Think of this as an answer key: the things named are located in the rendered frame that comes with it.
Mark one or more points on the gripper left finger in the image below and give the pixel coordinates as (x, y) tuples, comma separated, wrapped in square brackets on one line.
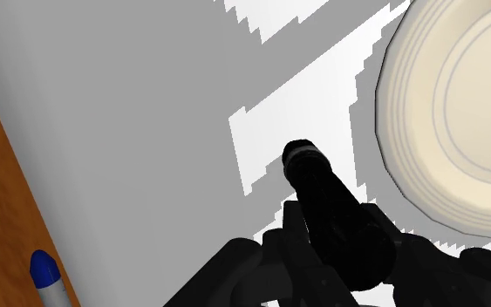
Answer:
[(270, 263)]

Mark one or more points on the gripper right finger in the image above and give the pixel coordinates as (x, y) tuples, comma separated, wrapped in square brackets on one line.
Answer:
[(436, 272)]

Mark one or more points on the black cylindrical marker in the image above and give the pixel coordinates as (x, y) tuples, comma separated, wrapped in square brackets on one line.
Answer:
[(334, 221)]

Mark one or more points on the cream round plate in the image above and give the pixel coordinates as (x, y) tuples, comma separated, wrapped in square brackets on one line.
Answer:
[(453, 115)]

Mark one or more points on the white marker with blue cap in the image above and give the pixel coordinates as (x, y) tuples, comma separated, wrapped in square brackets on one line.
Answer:
[(48, 278)]

